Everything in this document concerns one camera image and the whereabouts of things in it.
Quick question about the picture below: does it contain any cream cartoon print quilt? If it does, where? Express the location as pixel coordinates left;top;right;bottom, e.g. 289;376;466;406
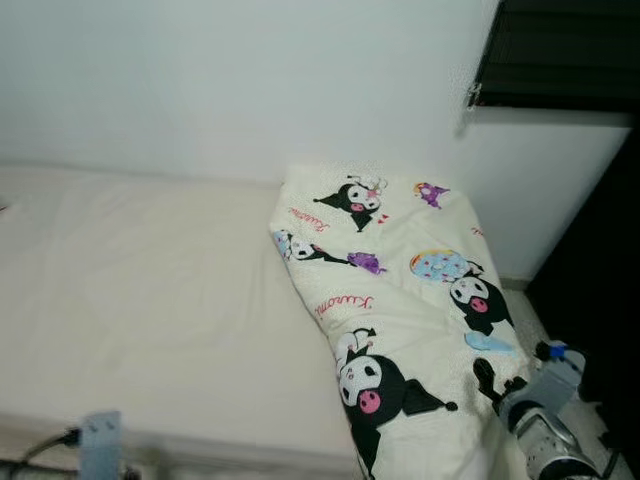
268;163;536;480

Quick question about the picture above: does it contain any black window blind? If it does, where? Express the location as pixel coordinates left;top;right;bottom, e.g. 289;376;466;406
468;0;640;113

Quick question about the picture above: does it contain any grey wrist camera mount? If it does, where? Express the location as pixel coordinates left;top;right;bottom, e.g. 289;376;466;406
78;410;124;480
525;345;588;413

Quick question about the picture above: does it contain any cream sheeted bed mattress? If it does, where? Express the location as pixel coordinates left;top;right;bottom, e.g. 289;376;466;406
0;160;541;480

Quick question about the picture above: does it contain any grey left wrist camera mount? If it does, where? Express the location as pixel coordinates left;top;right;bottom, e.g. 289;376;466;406
78;410;124;480

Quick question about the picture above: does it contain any black cabinet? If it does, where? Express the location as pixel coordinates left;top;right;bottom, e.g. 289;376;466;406
522;125;640;480

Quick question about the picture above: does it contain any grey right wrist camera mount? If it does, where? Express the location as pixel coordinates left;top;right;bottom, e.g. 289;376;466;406
525;345;588;413

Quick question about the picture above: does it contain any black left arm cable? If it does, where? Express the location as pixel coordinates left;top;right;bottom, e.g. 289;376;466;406
0;427;83;473

